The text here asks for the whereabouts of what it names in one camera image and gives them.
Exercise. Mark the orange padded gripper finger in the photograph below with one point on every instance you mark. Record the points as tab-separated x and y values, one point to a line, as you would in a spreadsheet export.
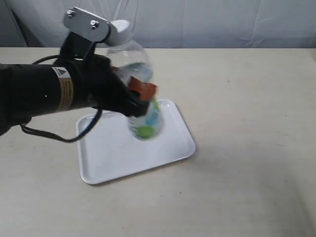
145	90

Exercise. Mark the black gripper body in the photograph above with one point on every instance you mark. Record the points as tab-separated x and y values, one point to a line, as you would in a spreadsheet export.
95	83

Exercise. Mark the clear plastic drink bottle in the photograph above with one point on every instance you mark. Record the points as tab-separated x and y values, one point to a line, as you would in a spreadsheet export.
129	59

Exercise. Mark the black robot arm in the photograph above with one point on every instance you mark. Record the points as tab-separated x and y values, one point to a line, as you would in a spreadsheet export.
31	90

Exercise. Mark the white wrinkled backdrop cloth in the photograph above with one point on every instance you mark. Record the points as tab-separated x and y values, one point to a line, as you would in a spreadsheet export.
170	23

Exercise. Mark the white rectangular plastic tray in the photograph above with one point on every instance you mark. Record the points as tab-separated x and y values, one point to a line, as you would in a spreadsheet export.
110	151

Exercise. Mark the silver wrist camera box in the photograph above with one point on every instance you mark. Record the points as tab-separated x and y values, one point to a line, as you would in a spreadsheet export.
87	25

